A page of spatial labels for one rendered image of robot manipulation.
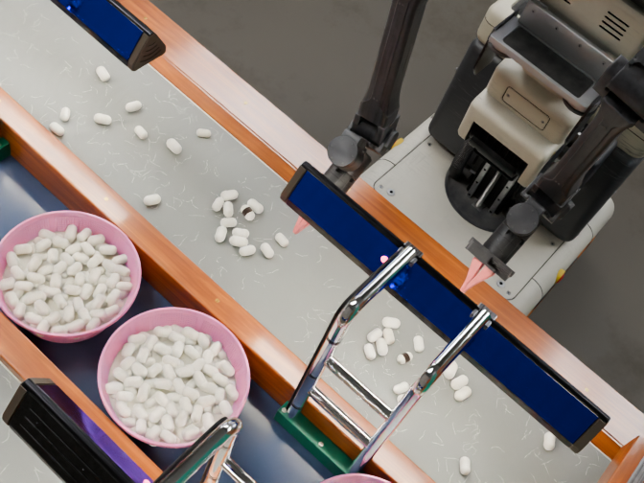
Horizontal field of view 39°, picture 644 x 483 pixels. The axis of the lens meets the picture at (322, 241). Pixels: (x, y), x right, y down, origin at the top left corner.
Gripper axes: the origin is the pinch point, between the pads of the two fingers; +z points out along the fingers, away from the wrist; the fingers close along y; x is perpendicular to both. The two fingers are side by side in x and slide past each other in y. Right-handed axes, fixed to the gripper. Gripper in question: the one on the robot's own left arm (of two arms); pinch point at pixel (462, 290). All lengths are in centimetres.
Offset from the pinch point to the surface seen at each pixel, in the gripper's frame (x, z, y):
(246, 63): 117, -5, -113
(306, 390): -23.1, 29.2, -7.5
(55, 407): -68, 42, -25
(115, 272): -17, 39, -50
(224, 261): -5.9, 25.7, -38.2
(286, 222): 4.6, 13.2, -36.4
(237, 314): -12.9, 30.2, -27.7
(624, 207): 155, -52, 14
